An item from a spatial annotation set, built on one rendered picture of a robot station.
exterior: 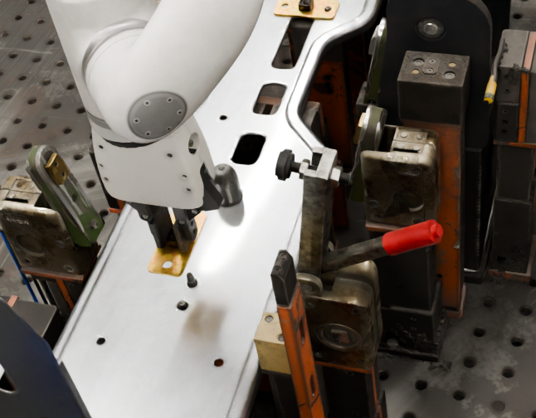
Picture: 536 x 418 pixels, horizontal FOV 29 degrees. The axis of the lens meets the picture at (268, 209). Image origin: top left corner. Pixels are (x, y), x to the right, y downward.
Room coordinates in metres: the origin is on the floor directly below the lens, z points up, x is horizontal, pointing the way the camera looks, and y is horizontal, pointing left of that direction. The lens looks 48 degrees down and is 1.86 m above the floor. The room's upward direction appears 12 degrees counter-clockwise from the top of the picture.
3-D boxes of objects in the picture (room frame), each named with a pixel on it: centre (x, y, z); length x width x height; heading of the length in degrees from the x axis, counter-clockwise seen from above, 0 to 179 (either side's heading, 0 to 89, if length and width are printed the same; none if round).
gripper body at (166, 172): (0.70, 0.10, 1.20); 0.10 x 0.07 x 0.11; 65
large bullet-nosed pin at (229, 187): (0.81, 0.04, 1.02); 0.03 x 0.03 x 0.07
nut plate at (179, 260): (0.70, 0.10, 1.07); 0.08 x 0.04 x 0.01; 155
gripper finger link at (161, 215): (0.71, 0.12, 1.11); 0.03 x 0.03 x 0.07; 65
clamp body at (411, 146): (0.77, -0.15, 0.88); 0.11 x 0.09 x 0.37; 65
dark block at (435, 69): (0.82, -0.20, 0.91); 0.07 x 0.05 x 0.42; 65
